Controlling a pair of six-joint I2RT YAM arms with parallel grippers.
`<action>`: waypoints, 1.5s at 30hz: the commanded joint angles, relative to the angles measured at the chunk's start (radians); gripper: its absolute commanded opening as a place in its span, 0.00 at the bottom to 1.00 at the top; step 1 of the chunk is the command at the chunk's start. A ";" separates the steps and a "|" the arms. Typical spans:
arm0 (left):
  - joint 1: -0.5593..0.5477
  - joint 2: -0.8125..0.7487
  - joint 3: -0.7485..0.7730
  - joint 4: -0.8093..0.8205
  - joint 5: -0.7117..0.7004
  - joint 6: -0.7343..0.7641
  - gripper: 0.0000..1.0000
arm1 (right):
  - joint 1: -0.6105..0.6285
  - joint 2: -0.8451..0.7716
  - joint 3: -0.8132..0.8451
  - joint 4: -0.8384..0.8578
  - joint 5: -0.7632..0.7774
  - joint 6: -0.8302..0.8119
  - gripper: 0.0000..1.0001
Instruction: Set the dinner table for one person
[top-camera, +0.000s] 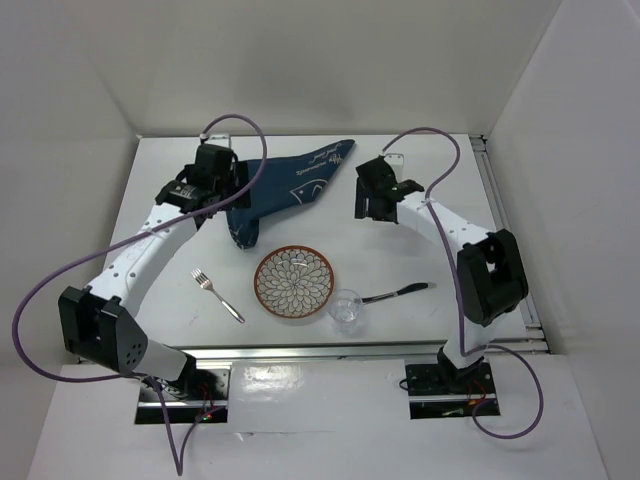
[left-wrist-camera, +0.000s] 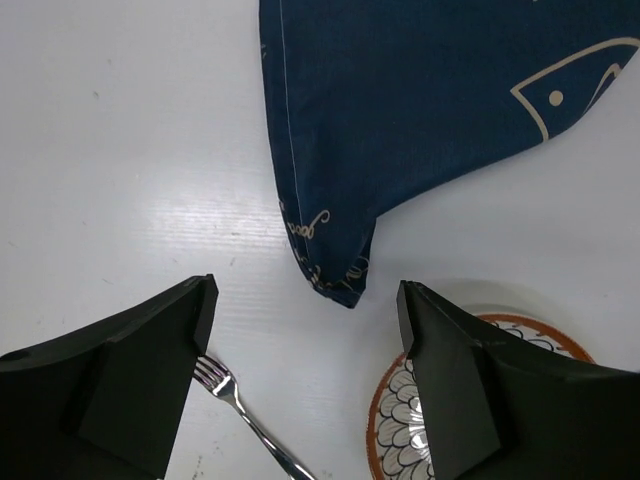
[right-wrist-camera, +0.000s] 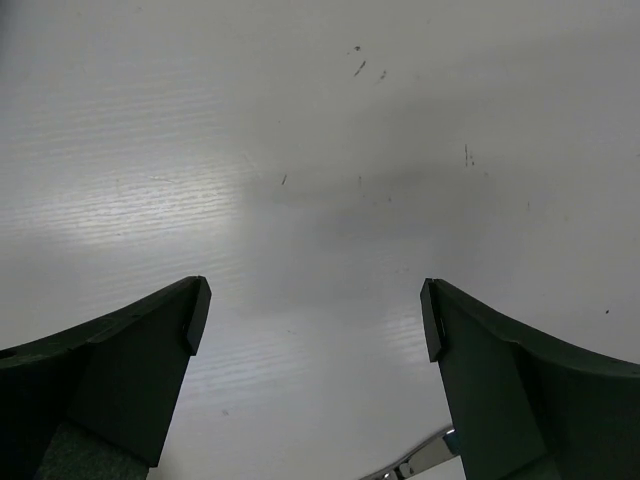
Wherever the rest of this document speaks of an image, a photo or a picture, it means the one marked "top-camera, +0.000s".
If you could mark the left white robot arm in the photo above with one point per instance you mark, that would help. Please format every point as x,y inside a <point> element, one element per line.
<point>99,321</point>

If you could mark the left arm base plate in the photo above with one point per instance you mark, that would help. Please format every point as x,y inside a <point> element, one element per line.
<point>210,400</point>

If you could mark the floral ceramic plate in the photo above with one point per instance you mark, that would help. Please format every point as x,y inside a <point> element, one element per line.
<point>293,282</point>

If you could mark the silver fork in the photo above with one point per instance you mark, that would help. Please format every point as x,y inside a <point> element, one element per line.
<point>206,284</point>

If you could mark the blue fish placemat cloth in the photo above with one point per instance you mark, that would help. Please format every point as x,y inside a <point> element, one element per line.
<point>286,182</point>

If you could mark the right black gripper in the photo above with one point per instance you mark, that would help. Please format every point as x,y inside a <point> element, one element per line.
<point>361,204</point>

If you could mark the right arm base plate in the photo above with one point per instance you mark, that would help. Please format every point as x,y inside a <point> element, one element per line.
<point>431,396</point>

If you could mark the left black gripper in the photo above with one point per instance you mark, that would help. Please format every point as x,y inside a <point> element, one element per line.
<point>241,175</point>

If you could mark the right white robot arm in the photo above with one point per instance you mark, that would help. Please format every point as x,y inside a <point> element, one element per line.
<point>488,273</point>

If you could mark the clear drinking glass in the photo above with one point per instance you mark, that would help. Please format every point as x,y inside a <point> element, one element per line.
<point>344,308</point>

